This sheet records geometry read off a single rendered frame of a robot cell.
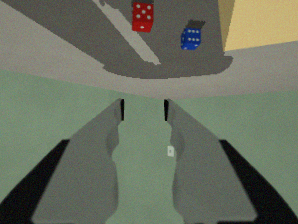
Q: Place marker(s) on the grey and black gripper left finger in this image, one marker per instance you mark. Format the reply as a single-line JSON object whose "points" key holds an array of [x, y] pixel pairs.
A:
{"points": [[76, 182]]}

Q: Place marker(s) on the red die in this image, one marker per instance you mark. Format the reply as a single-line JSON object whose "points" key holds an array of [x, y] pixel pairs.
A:
{"points": [[142, 17]]}

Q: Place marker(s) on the blue die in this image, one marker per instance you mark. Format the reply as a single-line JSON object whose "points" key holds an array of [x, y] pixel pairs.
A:
{"points": [[190, 38]]}

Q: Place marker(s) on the tan flat mat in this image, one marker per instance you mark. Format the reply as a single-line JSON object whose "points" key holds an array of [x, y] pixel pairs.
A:
{"points": [[251, 23]]}

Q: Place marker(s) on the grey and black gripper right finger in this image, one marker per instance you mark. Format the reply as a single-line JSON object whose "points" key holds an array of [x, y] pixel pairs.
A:
{"points": [[213, 183]]}

